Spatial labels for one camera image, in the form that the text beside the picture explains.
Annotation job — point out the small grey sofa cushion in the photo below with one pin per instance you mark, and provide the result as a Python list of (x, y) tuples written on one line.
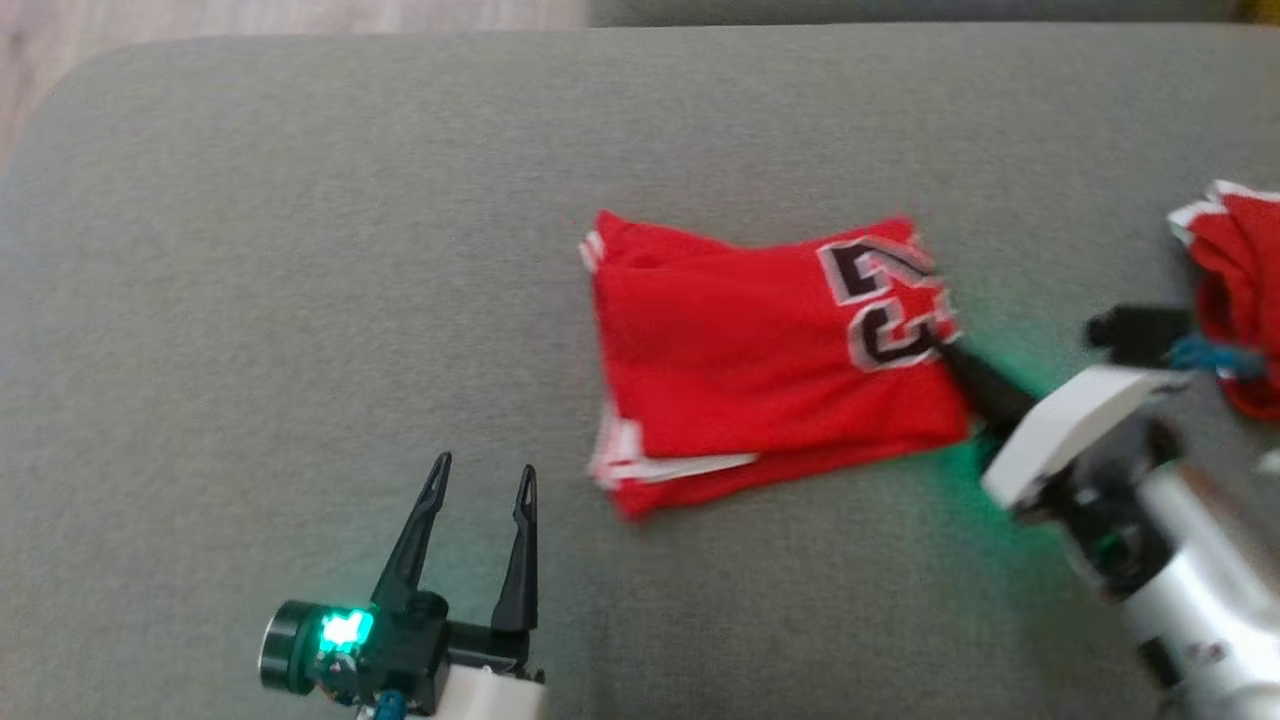
[(900, 10)]

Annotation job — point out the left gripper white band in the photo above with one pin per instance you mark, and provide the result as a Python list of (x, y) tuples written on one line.
[(410, 650)]

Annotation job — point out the mustard yellow cushion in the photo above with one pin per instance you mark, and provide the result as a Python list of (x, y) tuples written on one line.
[(1260, 8)]

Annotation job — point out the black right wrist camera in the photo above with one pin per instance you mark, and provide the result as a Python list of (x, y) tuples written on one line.
[(1140, 335)]

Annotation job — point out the red shorts white stripe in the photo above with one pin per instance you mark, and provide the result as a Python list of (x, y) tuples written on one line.
[(1245, 280)]

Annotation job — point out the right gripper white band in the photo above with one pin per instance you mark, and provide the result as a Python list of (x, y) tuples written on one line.
[(1070, 440)]

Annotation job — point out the red jersey with number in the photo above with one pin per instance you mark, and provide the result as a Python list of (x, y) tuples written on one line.
[(760, 370)]

